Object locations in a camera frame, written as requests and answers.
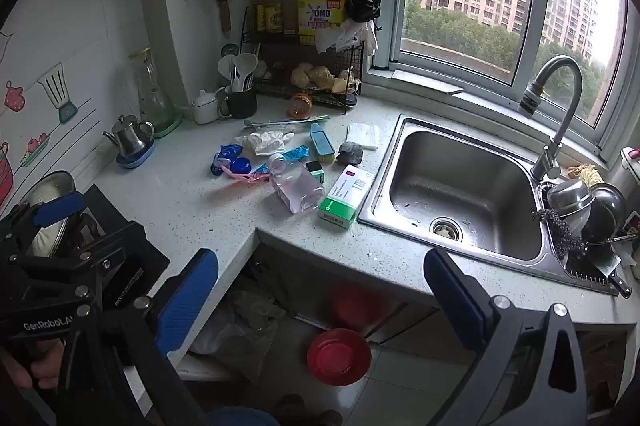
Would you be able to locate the white plastic glove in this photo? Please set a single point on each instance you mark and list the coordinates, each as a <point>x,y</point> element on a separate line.
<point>265,140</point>

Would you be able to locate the steel cabinet door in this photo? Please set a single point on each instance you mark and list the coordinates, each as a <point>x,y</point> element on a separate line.
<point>300,276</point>

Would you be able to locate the toothbrush package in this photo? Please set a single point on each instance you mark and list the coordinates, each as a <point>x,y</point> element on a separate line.
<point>285,121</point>

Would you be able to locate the blue saucer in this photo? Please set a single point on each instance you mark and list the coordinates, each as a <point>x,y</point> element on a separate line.
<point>135,160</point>

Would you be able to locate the green tray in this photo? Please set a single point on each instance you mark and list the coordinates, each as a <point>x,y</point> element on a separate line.
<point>170,126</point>

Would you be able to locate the blue bottle cap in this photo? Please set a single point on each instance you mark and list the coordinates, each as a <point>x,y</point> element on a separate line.
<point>241,165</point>

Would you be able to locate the black green charger plug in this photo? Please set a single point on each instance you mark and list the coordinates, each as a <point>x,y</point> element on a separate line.
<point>315,170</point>

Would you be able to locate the pink blue plastic wrapper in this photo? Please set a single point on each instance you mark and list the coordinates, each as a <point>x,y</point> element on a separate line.
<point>295,154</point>

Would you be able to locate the orange round container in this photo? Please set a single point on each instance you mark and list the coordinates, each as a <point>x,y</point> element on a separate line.
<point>300,105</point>

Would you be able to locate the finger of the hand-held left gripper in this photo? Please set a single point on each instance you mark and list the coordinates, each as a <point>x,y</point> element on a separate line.
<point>57,208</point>
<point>102,258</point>

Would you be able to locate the blue scrubbing brush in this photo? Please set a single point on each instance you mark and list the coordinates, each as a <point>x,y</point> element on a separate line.
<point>321,144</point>

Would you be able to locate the clear plastic bottle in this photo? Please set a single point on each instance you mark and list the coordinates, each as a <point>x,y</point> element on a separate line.
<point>295,188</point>

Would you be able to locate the white plastic bag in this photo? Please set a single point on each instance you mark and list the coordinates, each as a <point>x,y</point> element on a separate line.
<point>350,36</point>

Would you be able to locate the steel sink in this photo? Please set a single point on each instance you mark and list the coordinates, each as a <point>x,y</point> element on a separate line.
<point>460,196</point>

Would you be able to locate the wok with lid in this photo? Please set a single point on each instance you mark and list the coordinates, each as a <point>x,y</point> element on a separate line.
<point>47,211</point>

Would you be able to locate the yellow cloth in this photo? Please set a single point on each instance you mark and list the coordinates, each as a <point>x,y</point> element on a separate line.
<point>585,171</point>

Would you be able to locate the white container red knob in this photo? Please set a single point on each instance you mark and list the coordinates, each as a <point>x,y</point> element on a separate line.
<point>631,171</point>

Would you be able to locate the black scouring ball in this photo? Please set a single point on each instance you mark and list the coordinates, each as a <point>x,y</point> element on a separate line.
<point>562,231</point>

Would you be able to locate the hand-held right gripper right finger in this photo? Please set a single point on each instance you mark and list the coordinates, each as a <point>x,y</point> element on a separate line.
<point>455,296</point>

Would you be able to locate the glass carafe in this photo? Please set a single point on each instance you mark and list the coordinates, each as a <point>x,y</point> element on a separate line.
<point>150,91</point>

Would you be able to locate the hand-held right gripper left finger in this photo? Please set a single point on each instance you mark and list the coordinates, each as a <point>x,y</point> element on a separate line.
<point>192,286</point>

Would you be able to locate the white sack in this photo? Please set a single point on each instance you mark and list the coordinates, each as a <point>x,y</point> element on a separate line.
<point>240,331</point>

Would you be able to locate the blue white packet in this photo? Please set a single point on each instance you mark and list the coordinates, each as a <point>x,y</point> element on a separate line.
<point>225,154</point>

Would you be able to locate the green white medicine box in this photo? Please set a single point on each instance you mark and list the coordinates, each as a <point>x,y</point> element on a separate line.
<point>345,198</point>

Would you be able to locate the black plastic bag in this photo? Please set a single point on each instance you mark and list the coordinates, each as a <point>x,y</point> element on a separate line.
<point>362,1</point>

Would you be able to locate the dark scouring pad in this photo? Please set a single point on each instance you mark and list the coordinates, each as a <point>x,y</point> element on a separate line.
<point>348,153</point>

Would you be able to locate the person's left hand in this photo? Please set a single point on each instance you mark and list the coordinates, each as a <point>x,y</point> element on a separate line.
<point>37,363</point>

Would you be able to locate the steel faucet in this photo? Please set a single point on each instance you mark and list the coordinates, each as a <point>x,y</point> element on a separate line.
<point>555,106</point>

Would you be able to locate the oil bottle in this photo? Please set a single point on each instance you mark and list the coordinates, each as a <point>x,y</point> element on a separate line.
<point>273,9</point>
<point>258,9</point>
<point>291,4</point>

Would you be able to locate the dark utensil mug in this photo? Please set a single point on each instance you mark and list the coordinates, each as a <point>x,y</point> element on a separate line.
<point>242,102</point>

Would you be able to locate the steel teapot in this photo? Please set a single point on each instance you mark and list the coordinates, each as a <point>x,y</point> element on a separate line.
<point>131,136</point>

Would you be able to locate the large ginger piece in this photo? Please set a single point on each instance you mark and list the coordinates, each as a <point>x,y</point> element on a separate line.
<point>327,79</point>

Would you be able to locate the white lidded pot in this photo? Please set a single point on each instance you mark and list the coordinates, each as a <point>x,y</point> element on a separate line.
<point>205,106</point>

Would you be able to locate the red plastic bin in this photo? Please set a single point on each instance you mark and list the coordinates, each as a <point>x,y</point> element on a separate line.
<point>340,356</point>

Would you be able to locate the white plastic spoon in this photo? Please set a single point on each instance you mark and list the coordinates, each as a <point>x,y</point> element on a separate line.
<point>246,64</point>
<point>227,66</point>

